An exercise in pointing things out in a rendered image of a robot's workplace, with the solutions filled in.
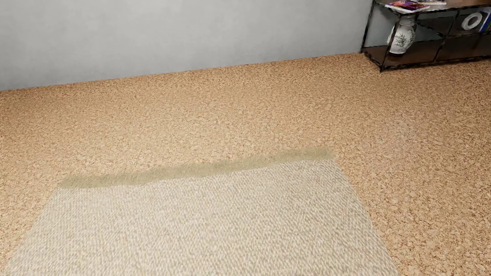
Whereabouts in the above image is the beige woven fringed rug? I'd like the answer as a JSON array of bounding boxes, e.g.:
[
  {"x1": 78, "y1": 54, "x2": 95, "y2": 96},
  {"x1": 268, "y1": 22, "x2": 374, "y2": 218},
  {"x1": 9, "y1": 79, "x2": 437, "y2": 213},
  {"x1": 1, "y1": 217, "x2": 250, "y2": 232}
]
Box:
[{"x1": 0, "y1": 147, "x2": 399, "y2": 276}]

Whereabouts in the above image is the white floral ceramic vase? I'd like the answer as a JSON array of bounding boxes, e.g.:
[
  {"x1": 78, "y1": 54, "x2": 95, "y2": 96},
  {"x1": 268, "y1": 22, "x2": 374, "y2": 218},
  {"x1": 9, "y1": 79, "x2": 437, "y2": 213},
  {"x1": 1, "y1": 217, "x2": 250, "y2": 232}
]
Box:
[{"x1": 387, "y1": 15, "x2": 417, "y2": 55}]

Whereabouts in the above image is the dark metal wood shelf unit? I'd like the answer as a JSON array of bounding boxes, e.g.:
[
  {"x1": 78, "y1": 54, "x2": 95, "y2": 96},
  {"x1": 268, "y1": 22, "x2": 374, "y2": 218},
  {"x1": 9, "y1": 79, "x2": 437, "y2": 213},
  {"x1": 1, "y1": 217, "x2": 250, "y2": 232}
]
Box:
[{"x1": 360, "y1": 0, "x2": 491, "y2": 73}]

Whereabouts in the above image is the colourful magazine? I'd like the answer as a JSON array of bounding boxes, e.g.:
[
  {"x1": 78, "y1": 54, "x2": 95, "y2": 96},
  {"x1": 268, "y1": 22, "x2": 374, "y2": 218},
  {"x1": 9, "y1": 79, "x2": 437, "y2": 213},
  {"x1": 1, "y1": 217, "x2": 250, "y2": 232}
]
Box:
[{"x1": 384, "y1": 0, "x2": 430, "y2": 14}]

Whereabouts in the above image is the white tape roll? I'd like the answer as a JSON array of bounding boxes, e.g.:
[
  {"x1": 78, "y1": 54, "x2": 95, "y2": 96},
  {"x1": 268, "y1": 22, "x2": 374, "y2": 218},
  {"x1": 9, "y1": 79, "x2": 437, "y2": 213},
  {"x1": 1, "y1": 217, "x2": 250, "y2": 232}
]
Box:
[{"x1": 461, "y1": 12, "x2": 484, "y2": 31}]

